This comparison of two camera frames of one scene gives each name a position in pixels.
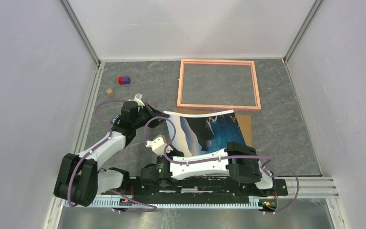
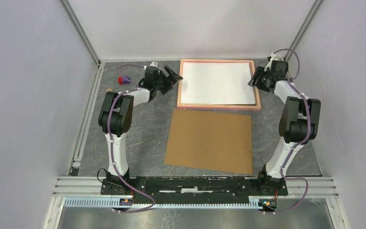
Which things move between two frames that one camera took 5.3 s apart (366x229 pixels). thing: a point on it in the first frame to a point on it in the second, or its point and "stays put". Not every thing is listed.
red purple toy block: x=124 y=80 stays put
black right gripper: x=175 y=152 to x=259 y=72
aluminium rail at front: x=321 y=187 stays put
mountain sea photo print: x=199 y=133 to x=216 y=83
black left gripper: x=143 y=108 to x=172 y=79
